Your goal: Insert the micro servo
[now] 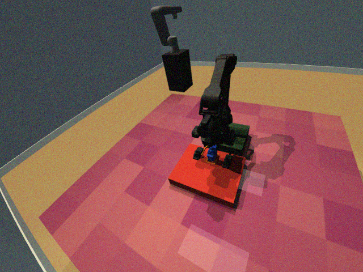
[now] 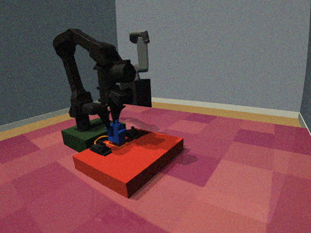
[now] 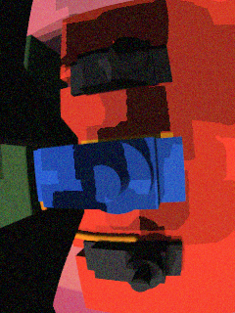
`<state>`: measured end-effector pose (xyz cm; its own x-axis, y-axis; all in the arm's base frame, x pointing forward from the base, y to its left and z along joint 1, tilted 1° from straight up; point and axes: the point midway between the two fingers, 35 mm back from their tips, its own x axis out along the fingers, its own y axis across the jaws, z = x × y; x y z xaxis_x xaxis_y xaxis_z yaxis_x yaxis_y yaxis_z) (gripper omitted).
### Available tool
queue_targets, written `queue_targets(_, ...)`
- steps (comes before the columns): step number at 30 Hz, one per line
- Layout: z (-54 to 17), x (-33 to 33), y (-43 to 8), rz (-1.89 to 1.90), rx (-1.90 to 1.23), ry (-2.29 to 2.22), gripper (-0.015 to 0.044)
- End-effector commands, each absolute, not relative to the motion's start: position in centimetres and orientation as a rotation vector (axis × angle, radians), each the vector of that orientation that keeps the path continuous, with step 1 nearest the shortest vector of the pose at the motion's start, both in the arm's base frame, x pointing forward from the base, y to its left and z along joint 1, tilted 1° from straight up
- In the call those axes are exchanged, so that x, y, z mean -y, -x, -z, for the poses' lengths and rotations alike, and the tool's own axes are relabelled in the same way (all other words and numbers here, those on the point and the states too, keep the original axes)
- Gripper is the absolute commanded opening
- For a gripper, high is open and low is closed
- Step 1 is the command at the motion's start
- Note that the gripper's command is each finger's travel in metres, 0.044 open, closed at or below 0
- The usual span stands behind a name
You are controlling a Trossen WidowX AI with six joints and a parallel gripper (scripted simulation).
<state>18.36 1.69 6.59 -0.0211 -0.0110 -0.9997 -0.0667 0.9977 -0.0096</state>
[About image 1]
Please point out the orange-red flat deck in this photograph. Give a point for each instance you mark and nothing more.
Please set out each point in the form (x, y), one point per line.
(216, 180)

